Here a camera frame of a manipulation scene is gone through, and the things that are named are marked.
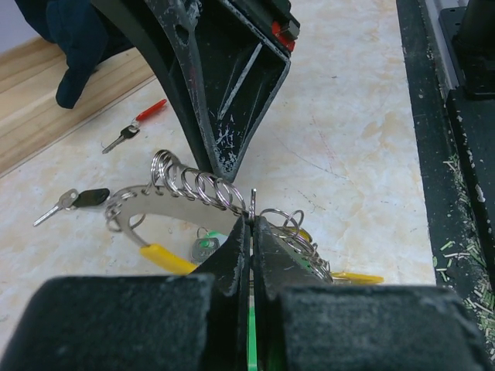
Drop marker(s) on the large keyring with coloured tags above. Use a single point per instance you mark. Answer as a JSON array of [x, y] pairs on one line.
[[183, 193]]

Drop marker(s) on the key with black fob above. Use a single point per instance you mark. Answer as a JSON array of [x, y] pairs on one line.
[[72, 199]]

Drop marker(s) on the dark navy tank top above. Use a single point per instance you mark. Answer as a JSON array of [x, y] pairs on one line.
[[83, 33]]

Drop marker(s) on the key with long red tag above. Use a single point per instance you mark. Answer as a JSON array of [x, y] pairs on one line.
[[134, 127]]

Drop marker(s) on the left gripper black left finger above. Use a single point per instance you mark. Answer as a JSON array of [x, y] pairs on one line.
[[197, 321]]

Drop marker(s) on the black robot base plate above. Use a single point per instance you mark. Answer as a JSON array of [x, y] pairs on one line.
[[455, 138]]

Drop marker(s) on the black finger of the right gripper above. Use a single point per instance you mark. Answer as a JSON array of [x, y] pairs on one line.
[[220, 63]]

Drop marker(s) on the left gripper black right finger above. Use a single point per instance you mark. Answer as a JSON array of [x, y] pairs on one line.
[[304, 323]]

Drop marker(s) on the wooden clothes rack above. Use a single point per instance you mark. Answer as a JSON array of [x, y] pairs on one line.
[[31, 118]]

